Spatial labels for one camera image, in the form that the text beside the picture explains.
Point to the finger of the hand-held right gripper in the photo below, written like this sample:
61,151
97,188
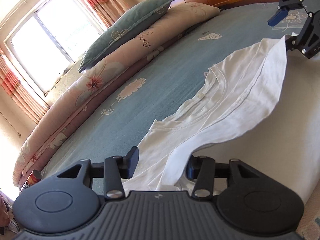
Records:
277,17
293,42

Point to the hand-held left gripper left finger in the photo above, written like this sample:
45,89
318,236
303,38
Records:
130,162

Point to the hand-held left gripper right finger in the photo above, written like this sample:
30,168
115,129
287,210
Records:
191,170

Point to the white printed long-sleeve shirt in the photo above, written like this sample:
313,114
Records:
225,110

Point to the pink floral folded quilt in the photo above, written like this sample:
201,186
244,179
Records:
87,87

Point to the red snack can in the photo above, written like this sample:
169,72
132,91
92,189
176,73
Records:
31,180

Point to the blue floral bed sheet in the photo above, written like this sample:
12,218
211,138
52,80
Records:
162,67

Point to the teal floral pillow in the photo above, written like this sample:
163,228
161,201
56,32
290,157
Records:
125,30

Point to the window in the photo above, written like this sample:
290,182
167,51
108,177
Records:
50,37

